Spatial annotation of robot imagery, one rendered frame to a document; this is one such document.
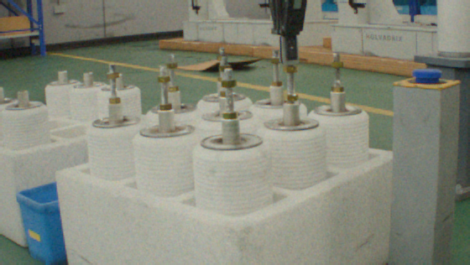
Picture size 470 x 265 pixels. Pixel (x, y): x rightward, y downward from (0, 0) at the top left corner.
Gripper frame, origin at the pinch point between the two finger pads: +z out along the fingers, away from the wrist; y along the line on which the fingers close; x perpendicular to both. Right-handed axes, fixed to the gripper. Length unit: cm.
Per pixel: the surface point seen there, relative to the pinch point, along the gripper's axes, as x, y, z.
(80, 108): 34, 55, 15
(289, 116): 0.6, -1.0, 8.8
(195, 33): -28, 464, 20
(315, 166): -2.0, -4.3, 15.1
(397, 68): -118, 226, 32
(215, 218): 12.5, -14.0, 17.3
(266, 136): 4.0, -2.4, 10.9
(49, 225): 37.3, 14.5, 27.1
